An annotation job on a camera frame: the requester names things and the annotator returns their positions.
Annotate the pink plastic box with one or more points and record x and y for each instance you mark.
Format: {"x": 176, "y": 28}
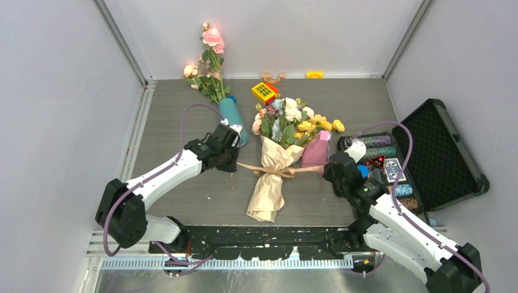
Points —
{"x": 316, "y": 153}

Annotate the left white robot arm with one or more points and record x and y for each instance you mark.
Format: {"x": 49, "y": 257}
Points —
{"x": 122, "y": 212}

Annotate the yellow toy block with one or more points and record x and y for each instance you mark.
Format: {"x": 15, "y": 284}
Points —
{"x": 314, "y": 75}

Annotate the red triangle card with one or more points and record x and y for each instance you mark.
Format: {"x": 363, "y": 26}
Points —
{"x": 378, "y": 161}

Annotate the wooden toy piece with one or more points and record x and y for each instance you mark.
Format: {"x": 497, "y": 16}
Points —
{"x": 269, "y": 78}

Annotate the paper flower bouquet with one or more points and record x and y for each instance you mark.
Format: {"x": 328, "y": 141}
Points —
{"x": 285, "y": 127}

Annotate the tan satin ribbon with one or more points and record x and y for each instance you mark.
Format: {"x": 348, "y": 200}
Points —
{"x": 287, "y": 172}

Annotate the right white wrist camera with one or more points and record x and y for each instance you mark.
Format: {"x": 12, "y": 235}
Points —
{"x": 357, "y": 150}

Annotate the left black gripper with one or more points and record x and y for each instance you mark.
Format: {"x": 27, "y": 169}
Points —
{"x": 230, "y": 167}

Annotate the blue round chip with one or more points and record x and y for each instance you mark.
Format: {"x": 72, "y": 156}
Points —
{"x": 364, "y": 170}

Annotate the black poker chip case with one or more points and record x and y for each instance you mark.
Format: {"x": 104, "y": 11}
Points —
{"x": 441, "y": 170}

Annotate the colourful toy block house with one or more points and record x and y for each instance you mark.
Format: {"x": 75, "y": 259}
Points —
{"x": 265, "y": 92}

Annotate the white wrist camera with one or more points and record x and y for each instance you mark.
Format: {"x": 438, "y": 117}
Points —
{"x": 237, "y": 128}
{"x": 357, "y": 150}

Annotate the teal ceramic vase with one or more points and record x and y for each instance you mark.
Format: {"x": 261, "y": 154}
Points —
{"x": 229, "y": 110}

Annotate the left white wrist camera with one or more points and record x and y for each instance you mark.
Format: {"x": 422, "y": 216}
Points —
{"x": 237, "y": 128}

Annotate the pink peach rose stems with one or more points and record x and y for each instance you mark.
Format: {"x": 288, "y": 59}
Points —
{"x": 205, "y": 76}

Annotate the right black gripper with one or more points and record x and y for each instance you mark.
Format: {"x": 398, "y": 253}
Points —
{"x": 327, "y": 173}

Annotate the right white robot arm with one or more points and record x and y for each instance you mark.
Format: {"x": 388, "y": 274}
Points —
{"x": 387, "y": 226}

